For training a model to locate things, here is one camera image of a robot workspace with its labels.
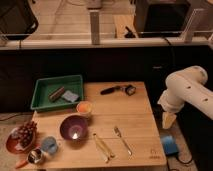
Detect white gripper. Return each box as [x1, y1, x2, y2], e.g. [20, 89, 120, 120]
[158, 92, 183, 129]

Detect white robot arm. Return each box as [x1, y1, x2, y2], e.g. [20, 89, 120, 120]
[158, 66, 213, 129]

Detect purple bowl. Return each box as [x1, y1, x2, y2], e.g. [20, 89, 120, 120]
[60, 115, 88, 141]

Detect blue box on floor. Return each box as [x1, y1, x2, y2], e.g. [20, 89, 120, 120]
[161, 136, 179, 156]

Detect wooden table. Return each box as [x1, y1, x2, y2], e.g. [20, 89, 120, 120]
[33, 82, 166, 171]

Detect metal fork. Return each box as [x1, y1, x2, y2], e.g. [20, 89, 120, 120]
[114, 126, 133, 156]

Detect orange cup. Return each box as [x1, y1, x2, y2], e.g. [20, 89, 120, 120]
[76, 101, 92, 117]

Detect blue grey sponge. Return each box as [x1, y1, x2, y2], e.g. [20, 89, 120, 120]
[62, 90, 79, 102]

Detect green plastic tray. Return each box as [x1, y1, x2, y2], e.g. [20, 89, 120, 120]
[31, 75, 84, 112]

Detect brown block in tray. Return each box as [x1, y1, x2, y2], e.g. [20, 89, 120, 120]
[49, 87, 65, 102]

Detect blue cup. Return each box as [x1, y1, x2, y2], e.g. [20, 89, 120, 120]
[41, 136, 59, 155]

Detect small metal pot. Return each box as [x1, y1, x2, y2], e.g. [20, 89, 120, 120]
[15, 147, 46, 169]

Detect dark red grapes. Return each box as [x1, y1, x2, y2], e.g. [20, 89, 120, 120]
[18, 121, 37, 148]

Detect red plate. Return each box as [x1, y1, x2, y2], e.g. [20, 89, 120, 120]
[6, 128, 36, 154]

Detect black chair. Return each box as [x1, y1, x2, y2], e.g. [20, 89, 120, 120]
[0, 0, 39, 40]

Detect grey railing post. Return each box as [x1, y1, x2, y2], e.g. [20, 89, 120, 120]
[90, 10, 100, 45]

